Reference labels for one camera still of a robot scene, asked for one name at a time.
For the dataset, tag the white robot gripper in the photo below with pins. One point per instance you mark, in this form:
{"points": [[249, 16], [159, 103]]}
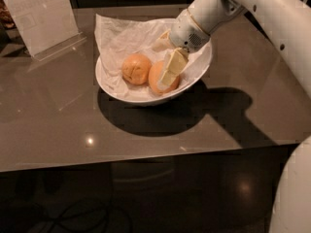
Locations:
{"points": [[187, 34]]}

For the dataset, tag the orange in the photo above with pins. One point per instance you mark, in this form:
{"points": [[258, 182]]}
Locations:
{"points": [[154, 77], [135, 69]]}

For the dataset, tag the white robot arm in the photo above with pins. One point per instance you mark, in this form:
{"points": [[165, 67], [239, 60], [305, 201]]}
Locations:
{"points": [[287, 25]]}

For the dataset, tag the white ceramic bowl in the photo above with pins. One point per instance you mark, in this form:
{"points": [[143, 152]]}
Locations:
{"points": [[194, 72]]}

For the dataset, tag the white paper napkin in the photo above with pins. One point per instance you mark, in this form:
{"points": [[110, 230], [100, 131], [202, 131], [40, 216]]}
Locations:
{"points": [[129, 42]]}

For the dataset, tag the clear acrylic sign holder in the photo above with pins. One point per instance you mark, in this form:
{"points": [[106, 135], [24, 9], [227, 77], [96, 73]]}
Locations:
{"points": [[47, 27]]}

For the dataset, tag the brown object behind sign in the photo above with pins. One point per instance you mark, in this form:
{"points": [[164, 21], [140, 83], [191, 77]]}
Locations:
{"points": [[5, 16]]}

